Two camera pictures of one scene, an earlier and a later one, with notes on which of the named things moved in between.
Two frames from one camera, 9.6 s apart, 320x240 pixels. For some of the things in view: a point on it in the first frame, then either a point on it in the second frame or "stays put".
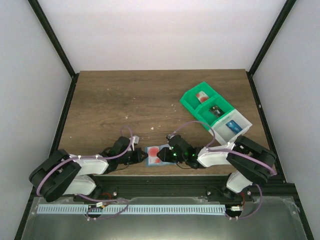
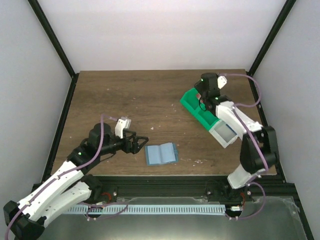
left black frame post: [48, 29] stays put
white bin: [233, 125] stays put
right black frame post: [286, 10] stays put
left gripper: [136, 155] to [129, 143]
